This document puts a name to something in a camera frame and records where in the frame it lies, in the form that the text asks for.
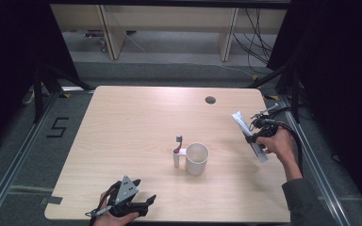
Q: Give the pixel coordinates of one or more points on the small red green floor clutter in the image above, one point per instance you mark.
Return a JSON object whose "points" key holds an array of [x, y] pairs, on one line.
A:
{"points": [[102, 42]]}

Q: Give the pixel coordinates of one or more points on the white cup with side holder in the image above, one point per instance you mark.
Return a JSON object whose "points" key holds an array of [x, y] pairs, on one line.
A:
{"points": [[197, 160]]}

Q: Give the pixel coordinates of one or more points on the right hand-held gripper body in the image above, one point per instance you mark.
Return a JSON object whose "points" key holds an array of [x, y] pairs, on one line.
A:
{"points": [[265, 127]]}

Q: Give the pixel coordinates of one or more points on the yellow black floor tape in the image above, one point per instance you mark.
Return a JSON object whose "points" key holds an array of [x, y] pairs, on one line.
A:
{"points": [[64, 95], [271, 97]]}

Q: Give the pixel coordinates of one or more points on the round table grommet hole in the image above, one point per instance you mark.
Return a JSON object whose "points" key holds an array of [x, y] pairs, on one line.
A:
{"points": [[210, 100]]}

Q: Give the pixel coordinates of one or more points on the black tape strip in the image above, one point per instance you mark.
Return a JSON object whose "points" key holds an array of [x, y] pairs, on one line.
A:
{"points": [[52, 200]]}

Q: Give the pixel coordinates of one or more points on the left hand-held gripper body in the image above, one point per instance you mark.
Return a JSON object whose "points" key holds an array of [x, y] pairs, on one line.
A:
{"points": [[124, 193]]}

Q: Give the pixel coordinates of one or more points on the aluminium floor rail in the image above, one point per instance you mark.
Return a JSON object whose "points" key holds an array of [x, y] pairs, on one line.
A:
{"points": [[15, 160], [317, 169]]}

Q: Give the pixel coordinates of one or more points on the light wooden shelf unit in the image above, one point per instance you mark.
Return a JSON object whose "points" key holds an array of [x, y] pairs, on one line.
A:
{"points": [[169, 17]]}

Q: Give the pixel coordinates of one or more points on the white toothpaste tube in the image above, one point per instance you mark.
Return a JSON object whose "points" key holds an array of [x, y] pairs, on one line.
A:
{"points": [[242, 122]]}

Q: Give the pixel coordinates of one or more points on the person's left hand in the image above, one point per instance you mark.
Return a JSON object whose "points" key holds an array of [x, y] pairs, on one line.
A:
{"points": [[110, 220]]}

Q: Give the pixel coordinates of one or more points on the black curtain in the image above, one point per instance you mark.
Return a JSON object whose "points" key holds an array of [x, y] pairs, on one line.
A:
{"points": [[12, 62], [342, 78]]}

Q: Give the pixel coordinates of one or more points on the black tape floor number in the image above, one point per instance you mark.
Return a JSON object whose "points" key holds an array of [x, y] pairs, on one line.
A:
{"points": [[58, 128]]}

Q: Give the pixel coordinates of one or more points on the grey plug of left gripper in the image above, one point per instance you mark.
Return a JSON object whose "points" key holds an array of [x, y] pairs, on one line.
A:
{"points": [[99, 213]]}

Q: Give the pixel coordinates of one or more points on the pink toothbrush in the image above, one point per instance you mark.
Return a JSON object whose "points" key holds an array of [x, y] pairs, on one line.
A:
{"points": [[178, 146]]}

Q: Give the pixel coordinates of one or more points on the person's right hand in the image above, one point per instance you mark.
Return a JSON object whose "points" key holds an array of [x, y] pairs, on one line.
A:
{"points": [[283, 146]]}

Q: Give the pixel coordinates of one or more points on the black metal stand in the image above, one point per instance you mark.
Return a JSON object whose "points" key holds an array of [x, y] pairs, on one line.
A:
{"points": [[38, 94], [295, 94]]}

